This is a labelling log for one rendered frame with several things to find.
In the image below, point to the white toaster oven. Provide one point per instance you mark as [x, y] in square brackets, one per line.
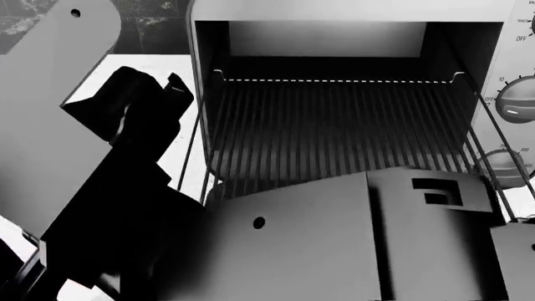
[480, 12]

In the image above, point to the oven function knob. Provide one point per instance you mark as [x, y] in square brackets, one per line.
[533, 23]

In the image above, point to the oven timer knob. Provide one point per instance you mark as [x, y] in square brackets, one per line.
[518, 100]

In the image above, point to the oven temperature knob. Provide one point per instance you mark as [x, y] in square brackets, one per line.
[503, 169]

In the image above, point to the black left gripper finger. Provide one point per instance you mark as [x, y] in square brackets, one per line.
[179, 97]

